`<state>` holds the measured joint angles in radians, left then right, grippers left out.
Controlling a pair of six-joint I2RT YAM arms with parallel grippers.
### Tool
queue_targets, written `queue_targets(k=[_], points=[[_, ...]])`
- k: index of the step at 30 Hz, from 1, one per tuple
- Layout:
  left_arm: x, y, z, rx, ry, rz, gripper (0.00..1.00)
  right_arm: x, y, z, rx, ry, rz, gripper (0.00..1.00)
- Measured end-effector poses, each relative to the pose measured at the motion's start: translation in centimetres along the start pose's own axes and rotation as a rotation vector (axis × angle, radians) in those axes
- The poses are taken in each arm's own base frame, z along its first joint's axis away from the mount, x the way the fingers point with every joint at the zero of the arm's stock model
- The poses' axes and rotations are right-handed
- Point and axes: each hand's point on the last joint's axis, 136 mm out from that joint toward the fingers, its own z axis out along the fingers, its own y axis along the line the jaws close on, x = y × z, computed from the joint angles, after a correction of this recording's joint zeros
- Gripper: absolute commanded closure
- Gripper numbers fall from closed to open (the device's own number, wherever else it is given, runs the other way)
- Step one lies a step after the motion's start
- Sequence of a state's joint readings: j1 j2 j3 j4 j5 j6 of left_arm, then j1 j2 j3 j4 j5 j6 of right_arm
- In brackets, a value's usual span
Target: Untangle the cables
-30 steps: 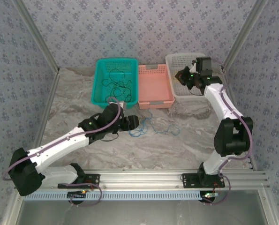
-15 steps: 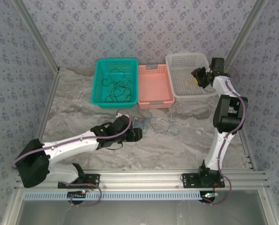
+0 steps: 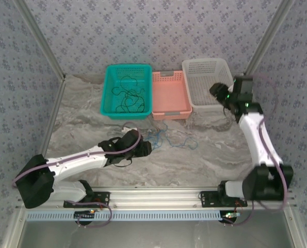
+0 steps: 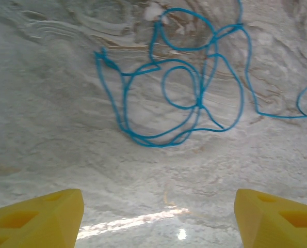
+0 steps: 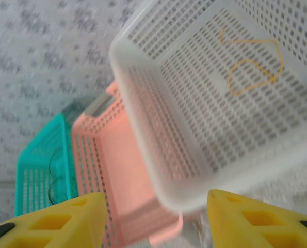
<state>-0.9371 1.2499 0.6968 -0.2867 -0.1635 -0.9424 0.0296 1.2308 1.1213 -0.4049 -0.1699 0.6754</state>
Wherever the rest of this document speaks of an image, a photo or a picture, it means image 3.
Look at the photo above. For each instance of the teal perforated plastic basket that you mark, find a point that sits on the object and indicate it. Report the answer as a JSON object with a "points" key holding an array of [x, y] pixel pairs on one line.
{"points": [[109, 111]]}

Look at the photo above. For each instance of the pink perforated plastic basket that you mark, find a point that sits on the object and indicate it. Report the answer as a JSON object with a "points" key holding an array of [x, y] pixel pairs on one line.
{"points": [[168, 95]]}

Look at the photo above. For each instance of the aluminium frame post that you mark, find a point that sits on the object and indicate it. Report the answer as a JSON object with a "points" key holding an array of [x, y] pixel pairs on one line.
{"points": [[269, 38], [39, 38]]}

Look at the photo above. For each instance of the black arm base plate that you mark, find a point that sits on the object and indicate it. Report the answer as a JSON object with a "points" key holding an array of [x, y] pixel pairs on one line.
{"points": [[210, 199], [101, 197]]}

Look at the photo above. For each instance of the white perforated plastic basket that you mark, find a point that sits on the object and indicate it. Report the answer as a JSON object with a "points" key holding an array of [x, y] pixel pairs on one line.
{"points": [[199, 85]]}

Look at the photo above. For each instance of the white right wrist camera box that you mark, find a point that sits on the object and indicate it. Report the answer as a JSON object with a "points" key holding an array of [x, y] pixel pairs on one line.
{"points": [[230, 88]]}

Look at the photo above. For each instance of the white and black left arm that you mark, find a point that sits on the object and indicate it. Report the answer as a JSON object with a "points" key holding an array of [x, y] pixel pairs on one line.
{"points": [[73, 162]]}

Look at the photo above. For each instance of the aluminium mounting rail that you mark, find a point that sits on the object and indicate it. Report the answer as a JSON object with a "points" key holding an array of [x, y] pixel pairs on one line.
{"points": [[153, 197]]}

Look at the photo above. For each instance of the grey metal base panel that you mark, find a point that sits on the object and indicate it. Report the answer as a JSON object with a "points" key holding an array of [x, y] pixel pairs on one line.
{"points": [[153, 235]]}

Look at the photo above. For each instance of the small circuit board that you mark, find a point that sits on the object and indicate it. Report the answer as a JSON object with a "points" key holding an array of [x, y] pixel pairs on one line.
{"points": [[84, 215], [229, 216]]}

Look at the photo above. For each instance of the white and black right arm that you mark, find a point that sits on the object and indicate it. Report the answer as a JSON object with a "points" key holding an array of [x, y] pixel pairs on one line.
{"points": [[256, 139]]}

